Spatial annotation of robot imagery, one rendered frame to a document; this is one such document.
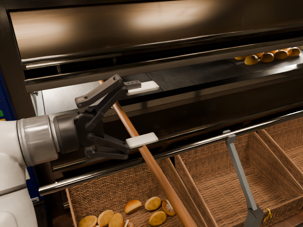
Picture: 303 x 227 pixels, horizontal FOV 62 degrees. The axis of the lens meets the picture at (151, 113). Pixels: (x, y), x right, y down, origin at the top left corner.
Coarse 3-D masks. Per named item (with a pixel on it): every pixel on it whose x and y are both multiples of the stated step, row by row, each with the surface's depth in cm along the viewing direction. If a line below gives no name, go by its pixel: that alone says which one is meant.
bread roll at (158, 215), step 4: (156, 212) 131; (160, 212) 131; (164, 212) 132; (152, 216) 129; (156, 216) 129; (160, 216) 130; (164, 216) 131; (148, 220) 130; (152, 220) 128; (156, 220) 129; (160, 220) 130; (164, 220) 131; (152, 224) 128; (156, 224) 129
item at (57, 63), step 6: (108, 54) 93; (114, 54) 94; (120, 54) 95; (60, 60) 88; (66, 60) 88; (72, 60) 89; (78, 60) 90; (84, 60) 90; (90, 60) 91; (114, 60) 95; (30, 66) 84; (36, 66) 85; (42, 66) 86; (48, 66) 87; (60, 72) 89
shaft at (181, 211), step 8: (120, 112) 108; (128, 120) 103; (128, 128) 99; (144, 152) 87; (152, 160) 84; (152, 168) 81; (160, 168) 81; (160, 176) 78; (160, 184) 76; (168, 184) 75; (168, 192) 73; (176, 200) 70; (176, 208) 69; (184, 208) 68; (184, 216) 66; (184, 224) 65; (192, 224) 64
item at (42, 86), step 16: (208, 48) 124; (256, 48) 115; (272, 48) 118; (96, 64) 107; (112, 64) 105; (160, 64) 98; (176, 64) 101; (192, 64) 104; (64, 80) 86; (80, 80) 88; (96, 80) 91
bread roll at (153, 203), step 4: (148, 200) 137; (152, 200) 137; (156, 200) 138; (160, 200) 139; (148, 204) 136; (152, 204) 137; (156, 204) 138; (160, 204) 139; (148, 208) 136; (152, 208) 137; (156, 208) 138
